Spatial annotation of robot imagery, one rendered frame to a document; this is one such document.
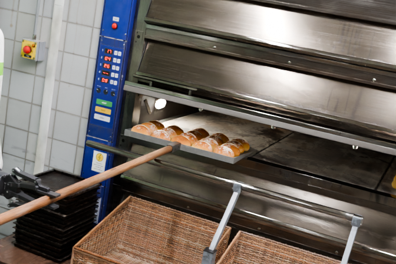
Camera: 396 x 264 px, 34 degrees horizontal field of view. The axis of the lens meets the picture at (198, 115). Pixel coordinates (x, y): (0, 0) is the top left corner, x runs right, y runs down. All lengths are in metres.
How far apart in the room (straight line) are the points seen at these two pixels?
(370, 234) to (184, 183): 0.89
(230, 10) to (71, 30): 0.85
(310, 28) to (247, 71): 0.34
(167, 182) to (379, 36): 1.19
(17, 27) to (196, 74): 1.04
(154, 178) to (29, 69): 0.89
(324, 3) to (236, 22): 0.40
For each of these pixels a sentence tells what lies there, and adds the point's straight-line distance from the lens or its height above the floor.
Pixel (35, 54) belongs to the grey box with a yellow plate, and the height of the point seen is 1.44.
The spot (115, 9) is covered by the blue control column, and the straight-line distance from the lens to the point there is 3.16.
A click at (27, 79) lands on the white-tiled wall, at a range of 3.49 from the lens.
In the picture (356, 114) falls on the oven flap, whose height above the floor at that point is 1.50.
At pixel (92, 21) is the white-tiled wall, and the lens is 3.26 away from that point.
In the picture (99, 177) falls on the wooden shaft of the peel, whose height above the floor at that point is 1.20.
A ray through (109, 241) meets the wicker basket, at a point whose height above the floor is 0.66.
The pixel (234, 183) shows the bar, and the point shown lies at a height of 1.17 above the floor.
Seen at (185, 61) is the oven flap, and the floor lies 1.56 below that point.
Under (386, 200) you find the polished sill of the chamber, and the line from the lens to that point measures 2.87.
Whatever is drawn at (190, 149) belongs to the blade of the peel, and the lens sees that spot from 2.91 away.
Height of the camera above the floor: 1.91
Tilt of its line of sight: 11 degrees down
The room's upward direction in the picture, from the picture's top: 10 degrees clockwise
